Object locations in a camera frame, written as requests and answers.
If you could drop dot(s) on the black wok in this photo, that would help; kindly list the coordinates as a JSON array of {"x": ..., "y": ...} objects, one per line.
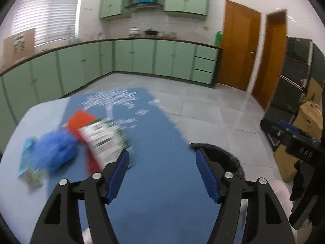
[{"x": 151, "y": 32}]

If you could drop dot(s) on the person's right hand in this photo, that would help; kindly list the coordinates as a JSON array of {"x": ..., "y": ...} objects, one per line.
[{"x": 301, "y": 183}]

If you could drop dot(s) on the tan water dispenser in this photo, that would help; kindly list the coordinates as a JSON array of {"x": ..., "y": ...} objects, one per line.
[{"x": 19, "y": 45}]

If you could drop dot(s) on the blue plastic bag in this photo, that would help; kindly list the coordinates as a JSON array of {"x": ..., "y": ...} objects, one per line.
[{"x": 54, "y": 150}]

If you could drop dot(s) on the wooden door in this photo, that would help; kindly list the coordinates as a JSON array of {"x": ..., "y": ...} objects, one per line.
[{"x": 238, "y": 45}]

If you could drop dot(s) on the large cardboard box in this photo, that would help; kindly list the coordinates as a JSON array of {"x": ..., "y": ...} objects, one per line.
[{"x": 285, "y": 162}]

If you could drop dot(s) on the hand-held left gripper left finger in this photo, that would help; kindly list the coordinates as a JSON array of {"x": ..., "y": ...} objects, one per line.
[{"x": 116, "y": 180}]

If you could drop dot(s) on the small colourful packet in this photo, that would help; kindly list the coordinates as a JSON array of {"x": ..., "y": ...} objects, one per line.
[{"x": 28, "y": 172}]

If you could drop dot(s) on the green plastic bottle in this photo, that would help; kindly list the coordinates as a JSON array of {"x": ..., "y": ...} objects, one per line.
[{"x": 218, "y": 39}]

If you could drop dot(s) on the white cooking pot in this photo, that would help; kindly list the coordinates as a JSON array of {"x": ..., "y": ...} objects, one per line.
[{"x": 133, "y": 31}]

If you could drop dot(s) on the light blue covered table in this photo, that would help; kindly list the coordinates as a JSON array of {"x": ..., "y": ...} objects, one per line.
[{"x": 38, "y": 117}]

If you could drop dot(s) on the black bin with liner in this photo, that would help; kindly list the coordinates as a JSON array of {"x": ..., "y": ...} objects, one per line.
[{"x": 228, "y": 160}]

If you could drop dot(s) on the orange-red packet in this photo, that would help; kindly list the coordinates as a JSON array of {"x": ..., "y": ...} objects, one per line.
[{"x": 81, "y": 122}]

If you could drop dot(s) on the small cardboard box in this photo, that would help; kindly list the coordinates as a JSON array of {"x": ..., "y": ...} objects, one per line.
[{"x": 308, "y": 118}]

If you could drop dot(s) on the green wall cabinets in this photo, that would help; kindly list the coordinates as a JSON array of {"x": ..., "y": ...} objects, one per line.
[{"x": 185, "y": 0}]

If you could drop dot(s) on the green base cabinets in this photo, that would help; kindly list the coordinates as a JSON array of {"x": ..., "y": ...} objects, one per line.
[{"x": 142, "y": 56}]

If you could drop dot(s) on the black range hood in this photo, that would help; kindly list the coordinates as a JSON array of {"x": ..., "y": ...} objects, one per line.
[{"x": 142, "y": 6}]

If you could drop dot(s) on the black glass cabinet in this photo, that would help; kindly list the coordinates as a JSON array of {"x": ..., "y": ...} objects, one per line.
[{"x": 294, "y": 68}]

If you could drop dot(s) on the blue tree-print table runner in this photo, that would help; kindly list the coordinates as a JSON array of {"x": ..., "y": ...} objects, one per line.
[{"x": 152, "y": 144}]

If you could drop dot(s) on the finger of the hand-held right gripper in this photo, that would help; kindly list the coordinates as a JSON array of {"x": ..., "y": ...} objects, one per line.
[
  {"x": 270, "y": 129},
  {"x": 285, "y": 125}
]

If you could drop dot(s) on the wooden door frame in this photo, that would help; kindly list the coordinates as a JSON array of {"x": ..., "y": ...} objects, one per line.
[{"x": 271, "y": 61}]

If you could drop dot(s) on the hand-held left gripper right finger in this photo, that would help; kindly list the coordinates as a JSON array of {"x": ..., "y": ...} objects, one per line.
[{"x": 207, "y": 178}]

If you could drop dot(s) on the white window blind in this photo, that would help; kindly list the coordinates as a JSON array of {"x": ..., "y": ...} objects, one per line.
[{"x": 50, "y": 12}]

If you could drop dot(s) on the white box with green label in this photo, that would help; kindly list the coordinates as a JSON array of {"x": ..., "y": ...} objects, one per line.
[{"x": 101, "y": 139}]

